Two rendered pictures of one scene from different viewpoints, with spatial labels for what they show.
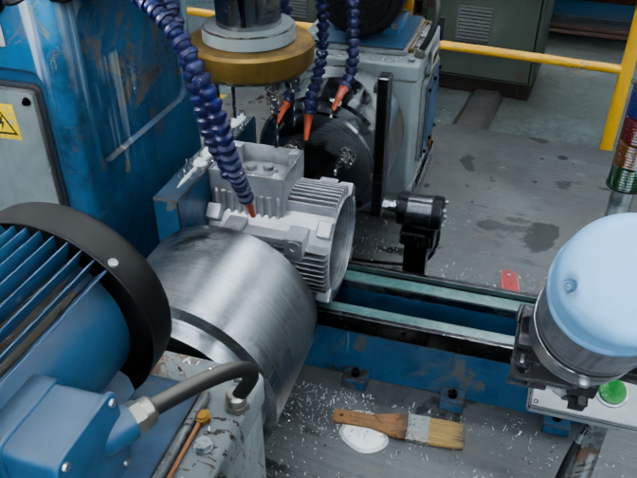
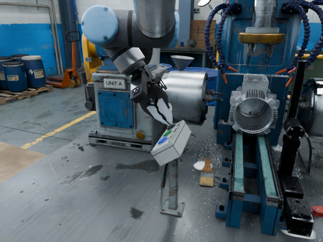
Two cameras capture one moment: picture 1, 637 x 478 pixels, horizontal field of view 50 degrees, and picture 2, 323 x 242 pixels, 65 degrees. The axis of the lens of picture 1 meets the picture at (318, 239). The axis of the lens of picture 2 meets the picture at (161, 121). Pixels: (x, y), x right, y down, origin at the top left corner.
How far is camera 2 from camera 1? 1.17 m
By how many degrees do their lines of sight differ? 78
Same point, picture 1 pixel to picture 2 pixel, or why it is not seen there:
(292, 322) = (184, 93)
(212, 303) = (174, 74)
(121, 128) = (242, 59)
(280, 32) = (256, 28)
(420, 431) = (205, 175)
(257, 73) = (241, 37)
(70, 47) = (226, 27)
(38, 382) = not seen: hidden behind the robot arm
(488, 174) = not seen: outside the picture
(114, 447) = not seen: hidden behind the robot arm
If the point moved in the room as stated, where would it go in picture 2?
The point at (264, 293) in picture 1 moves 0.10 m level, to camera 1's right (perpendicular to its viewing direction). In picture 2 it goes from (185, 82) to (188, 88)
